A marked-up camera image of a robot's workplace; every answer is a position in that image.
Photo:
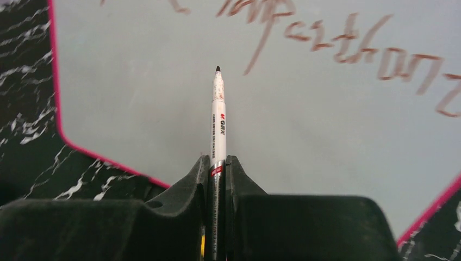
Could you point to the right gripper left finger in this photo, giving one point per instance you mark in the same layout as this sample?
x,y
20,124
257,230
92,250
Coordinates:
x,y
167,227

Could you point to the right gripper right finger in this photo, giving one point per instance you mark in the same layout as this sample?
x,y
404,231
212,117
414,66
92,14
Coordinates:
x,y
262,226

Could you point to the white marker pen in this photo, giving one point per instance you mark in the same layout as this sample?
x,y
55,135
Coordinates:
x,y
214,245

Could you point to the pink framed whiteboard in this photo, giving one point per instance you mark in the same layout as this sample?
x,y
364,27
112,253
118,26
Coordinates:
x,y
323,97

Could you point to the yellow handled screwdriver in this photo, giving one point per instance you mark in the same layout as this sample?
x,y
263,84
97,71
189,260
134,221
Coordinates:
x,y
202,249

